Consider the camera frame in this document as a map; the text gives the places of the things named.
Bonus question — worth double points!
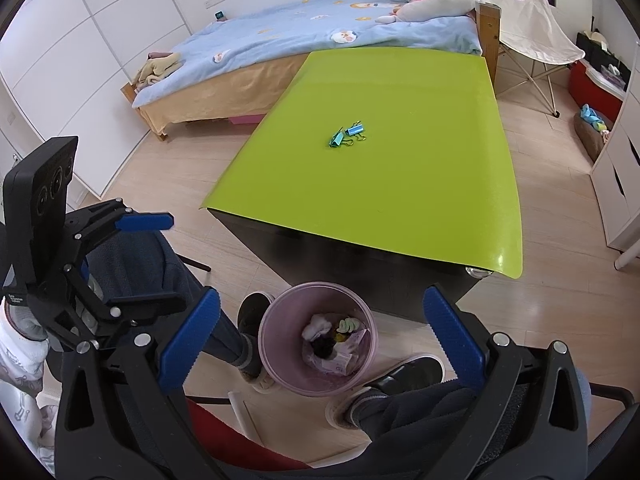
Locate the pink trash bin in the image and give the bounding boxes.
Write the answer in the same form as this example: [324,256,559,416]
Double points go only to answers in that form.
[257,282,378,398]

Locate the wooden bed frame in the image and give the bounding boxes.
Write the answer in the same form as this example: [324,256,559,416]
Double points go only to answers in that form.
[120,3,501,140]

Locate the teal binder clip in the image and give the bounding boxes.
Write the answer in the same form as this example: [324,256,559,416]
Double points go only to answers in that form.
[329,128,354,148]

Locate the white socks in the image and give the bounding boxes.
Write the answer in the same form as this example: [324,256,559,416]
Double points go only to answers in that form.
[302,314,333,342]

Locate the red storage box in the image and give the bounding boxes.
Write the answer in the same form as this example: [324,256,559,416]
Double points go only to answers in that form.
[568,62,623,122]

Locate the beige folded towel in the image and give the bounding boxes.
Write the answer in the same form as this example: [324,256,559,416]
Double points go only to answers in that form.
[132,52,182,91]

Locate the white plush toy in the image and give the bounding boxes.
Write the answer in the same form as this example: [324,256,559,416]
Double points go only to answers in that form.
[375,0,486,24]

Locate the black sock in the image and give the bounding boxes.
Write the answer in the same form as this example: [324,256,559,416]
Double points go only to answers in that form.
[310,334,336,360]

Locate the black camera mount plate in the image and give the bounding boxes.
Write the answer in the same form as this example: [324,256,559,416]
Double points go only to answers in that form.
[3,136,78,306]

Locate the crumpled paper in bin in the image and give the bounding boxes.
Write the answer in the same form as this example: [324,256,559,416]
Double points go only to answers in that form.
[302,330,370,377]

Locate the black shoe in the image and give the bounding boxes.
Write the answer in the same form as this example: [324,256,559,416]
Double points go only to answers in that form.
[326,353,445,429]
[236,292,276,393]

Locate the white wardrobe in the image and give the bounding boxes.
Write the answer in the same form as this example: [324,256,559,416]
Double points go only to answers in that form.
[1,0,190,196]

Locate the right black shoe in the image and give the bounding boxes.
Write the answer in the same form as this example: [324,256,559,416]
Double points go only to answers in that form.
[326,353,445,429]

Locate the white folding chair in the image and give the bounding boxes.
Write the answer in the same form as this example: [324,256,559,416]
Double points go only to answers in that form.
[487,0,585,118]

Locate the blue binder clip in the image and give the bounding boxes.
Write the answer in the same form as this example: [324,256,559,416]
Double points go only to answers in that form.
[345,122,366,141]

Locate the blue quilt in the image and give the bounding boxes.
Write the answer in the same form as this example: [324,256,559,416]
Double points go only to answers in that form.
[134,0,482,107]

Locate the brown basket with toys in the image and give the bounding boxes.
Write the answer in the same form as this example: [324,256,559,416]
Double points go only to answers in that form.
[574,104,613,162]

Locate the green table mat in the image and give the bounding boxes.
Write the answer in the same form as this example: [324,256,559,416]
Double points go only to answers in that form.
[204,47,523,278]

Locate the left black shoe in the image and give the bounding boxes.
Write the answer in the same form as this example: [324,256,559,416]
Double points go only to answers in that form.
[236,292,276,393]

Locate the grey gloved left hand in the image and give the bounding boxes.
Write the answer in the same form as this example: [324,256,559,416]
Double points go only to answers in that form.
[1,298,49,361]

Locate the green white sock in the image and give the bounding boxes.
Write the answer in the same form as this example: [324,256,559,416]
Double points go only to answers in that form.
[336,318,361,335]

